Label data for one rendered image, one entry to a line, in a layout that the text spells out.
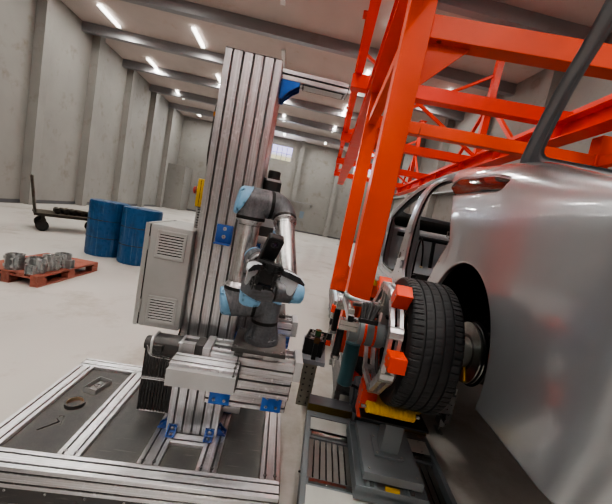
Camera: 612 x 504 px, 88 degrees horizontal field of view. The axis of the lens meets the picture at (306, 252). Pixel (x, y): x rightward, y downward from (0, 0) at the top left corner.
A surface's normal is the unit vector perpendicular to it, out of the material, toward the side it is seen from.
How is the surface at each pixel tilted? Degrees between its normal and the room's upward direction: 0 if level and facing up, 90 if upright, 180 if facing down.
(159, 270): 90
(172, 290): 90
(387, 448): 90
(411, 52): 90
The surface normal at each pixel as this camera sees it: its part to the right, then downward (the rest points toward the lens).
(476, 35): -0.06, 0.11
